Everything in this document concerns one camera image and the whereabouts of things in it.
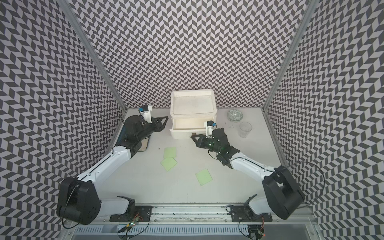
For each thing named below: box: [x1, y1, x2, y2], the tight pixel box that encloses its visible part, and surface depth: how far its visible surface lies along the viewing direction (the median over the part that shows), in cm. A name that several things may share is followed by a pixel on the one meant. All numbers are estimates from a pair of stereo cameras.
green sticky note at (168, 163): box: [160, 157, 178, 172], surface depth 91 cm
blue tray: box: [116, 125, 127, 146], surface depth 103 cm
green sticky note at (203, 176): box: [195, 168, 213, 186], surface depth 87 cm
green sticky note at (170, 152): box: [164, 146, 177, 158], surface depth 96 cm
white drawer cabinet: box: [170, 89, 217, 130], surface depth 91 cm
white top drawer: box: [169, 117, 217, 140], surface depth 84 cm
